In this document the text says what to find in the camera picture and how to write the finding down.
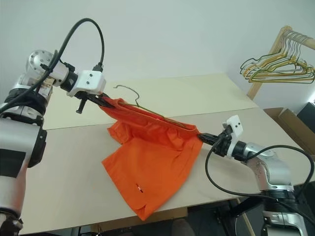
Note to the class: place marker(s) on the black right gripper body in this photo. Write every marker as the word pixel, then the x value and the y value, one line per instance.
pixel 222 143

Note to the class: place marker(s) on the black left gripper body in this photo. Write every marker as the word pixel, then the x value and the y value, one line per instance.
pixel 92 96

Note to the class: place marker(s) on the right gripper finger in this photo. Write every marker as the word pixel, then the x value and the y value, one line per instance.
pixel 209 141
pixel 208 136

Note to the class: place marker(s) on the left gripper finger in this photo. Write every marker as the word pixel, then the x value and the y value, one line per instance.
pixel 106 97
pixel 105 104

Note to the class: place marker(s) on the orange shorts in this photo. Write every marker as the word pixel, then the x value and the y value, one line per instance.
pixel 152 157

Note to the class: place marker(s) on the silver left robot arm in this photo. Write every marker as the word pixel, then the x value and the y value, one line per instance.
pixel 14 137

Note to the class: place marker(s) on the wooden clothes rack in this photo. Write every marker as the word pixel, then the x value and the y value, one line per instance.
pixel 256 89

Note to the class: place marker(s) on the brown cardboard box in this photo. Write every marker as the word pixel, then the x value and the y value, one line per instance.
pixel 290 120

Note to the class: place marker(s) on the black box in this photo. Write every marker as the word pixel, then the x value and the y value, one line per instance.
pixel 307 113

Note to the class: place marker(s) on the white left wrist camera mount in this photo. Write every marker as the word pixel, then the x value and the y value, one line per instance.
pixel 91 81

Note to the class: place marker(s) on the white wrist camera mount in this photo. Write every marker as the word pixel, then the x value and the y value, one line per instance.
pixel 91 81
pixel 236 123

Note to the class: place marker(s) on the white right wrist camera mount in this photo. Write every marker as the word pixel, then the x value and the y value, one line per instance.
pixel 236 123

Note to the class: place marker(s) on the black table frame bar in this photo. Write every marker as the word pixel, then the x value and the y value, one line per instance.
pixel 246 207

